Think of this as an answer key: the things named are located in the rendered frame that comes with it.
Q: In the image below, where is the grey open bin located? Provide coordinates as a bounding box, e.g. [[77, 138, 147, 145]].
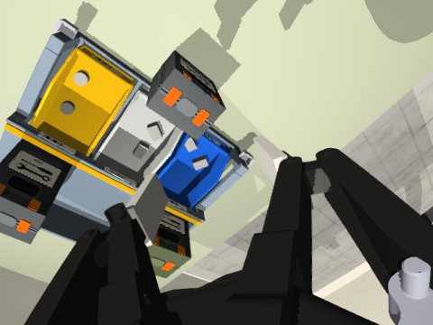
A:
[[92, 84, 183, 183]]

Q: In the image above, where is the yellow vertical bar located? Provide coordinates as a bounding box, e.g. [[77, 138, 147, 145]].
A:
[[5, 123, 202, 226]]

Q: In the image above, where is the dark grey metal shelf rack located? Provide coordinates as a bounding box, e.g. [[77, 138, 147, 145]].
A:
[[0, 19, 255, 243]]

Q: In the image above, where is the black case with handle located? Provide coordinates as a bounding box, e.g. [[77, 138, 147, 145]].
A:
[[0, 139, 73, 244]]

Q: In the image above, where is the blue bin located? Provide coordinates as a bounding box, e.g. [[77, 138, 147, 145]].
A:
[[157, 131, 231, 209]]

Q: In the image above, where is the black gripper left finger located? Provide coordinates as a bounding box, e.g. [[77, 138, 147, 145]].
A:
[[24, 172, 168, 325]]

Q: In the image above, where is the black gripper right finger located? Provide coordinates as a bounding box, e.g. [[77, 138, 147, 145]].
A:
[[217, 135, 433, 325]]

